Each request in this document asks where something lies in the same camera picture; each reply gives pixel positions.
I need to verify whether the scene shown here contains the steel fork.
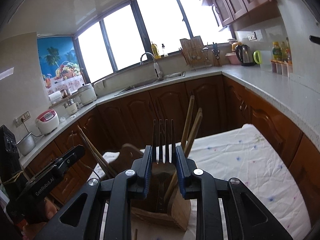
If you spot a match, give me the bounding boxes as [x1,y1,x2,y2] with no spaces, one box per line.
[151,119,176,165]

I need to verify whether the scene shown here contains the kitchen sink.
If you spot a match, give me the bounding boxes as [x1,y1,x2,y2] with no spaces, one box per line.
[119,72,185,94]

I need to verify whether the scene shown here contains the lower wooden kitchen cabinets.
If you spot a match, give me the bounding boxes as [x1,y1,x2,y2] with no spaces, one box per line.
[19,74,320,205]

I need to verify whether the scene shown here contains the black box device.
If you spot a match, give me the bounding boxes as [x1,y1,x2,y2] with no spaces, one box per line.
[1,125,27,189]

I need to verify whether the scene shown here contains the white red rice cooker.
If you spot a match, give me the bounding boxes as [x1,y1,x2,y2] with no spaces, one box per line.
[35,109,60,135]

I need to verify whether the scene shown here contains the aluminium pot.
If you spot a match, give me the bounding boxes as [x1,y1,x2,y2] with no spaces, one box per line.
[17,132,36,156]

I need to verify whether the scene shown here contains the white floral tablecloth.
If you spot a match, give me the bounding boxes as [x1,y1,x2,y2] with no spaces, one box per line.
[87,123,312,240]

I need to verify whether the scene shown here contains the wooden utensil holder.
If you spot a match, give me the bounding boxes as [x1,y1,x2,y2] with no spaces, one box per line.
[105,145,191,236]

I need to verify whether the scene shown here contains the tropical fruit poster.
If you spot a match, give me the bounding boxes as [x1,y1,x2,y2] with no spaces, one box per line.
[37,36,85,94]

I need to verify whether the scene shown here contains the sink faucet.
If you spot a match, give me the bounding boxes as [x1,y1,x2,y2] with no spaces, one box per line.
[139,52,163,80]

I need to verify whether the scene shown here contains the yellow bottle on sill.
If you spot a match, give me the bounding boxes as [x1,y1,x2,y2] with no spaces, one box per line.
[151,42,161,59]

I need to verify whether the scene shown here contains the wooden dish rack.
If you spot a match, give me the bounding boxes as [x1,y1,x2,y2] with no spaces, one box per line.
[180,36,212,68]

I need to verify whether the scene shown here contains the pink seasoning box set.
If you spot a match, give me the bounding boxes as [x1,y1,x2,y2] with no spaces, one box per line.
[270,60,293,77]

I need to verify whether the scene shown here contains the pink plastic container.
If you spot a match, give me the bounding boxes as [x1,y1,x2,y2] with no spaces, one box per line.
[226,52,241,65]

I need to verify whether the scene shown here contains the green label oil bottle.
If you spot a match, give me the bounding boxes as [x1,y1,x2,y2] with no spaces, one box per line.
[272,41,282,61]

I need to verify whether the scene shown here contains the electric kettle green handle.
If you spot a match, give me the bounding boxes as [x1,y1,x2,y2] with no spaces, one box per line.
[235,44,257,67]

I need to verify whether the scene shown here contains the upper wooden wall cabinets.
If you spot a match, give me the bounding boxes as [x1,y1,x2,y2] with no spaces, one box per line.
[202,0,280,31]

